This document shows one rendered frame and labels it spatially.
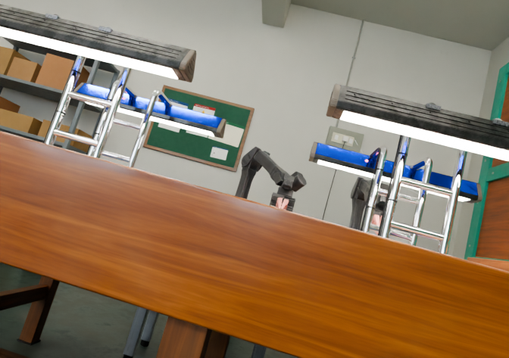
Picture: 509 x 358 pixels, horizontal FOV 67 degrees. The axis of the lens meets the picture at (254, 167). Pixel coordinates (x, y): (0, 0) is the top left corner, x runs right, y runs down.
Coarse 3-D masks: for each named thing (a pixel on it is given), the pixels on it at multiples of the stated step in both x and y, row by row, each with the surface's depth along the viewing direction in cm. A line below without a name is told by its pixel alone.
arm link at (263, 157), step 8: (248, 152) 193; (256, 152) 190; (264, 152) 191; (248, 160) 191; (264, 160) 186; (272, 160) 184; (264, 168) 184; (272, 168) 179; (280, 168) 180; (272, 176) 177
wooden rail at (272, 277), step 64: (0, 192) 58; (64, 192) 57; (128, 192) 56; (192, 192) 56; (0, 256) 56; (64, 256) 55; (128, 256) 55; (192, 256) 54; (256, 256) 54; (320, 256) 53; (384, 256) 52; (448, 256) 52; (192, 320) 52; (256, 320) 52; (320, 320) 52; (384, 320) 51; (448, 320) 51
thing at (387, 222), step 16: (400, 144) 105; (400, 160) 103; (464, 160) 102; (400, 176) 102; (448, 192) 100; (384, 208) 101; (448, 208) 100; (384, 224) 100; (400, 224) 100; (448, 224) 99; (448, 240) 98
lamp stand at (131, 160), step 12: (108, 96) 137; (132, 96) 152; (156, 96) 136; (108, 108) 136; (120, 120) 136; (144, 120) 134; (96, 132) 135; (144, 132) 134; (108, 156) 133; (120, 156) 133; (132, 156) 132
